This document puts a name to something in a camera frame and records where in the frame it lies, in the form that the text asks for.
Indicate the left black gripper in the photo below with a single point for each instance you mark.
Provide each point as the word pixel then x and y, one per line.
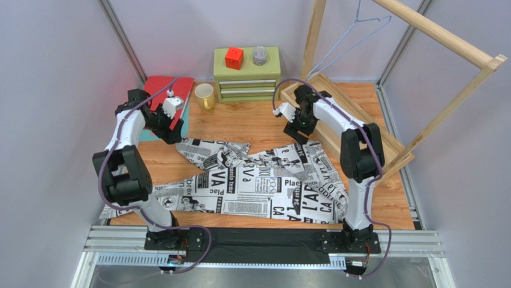
pixel 171 137

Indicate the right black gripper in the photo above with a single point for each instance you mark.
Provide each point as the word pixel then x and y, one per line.
pixel 299 130

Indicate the newspaper print trousers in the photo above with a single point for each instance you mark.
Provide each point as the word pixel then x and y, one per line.
pixel 293 182

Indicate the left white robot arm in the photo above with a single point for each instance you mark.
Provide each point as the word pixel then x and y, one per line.
pixel 124 181

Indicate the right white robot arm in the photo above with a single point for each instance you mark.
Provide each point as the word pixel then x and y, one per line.
pixel 361 156

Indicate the teal cutting board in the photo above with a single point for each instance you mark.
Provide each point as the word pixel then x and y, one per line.
pixel 147 135

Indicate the red board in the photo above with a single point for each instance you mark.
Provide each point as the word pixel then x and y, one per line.
pixel 156 83

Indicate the yellow mug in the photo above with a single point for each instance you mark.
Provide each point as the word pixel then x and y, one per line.
pixel 205 96

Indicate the green drawer cabinet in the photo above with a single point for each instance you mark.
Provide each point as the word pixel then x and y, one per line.
pixel 249 83

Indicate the clear glass jar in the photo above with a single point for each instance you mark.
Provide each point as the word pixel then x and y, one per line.
pixel 259 55

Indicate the red cube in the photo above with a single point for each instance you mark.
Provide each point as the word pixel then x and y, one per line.
pixel 234 58

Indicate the wooden clothes rack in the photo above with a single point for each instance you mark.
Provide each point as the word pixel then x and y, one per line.
pixel 395 152

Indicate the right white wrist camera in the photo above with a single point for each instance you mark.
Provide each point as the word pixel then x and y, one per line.
pixel 286 110

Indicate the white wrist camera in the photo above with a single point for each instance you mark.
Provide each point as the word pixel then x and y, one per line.
pixel 172 104
pixel 286 110

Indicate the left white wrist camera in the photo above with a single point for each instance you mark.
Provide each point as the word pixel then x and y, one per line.
pixel 172 104

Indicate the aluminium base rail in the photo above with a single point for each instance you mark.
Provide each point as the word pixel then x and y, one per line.
pixel 125 245

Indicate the blue wire hanger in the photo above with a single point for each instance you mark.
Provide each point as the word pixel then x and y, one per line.
pixel 361 29

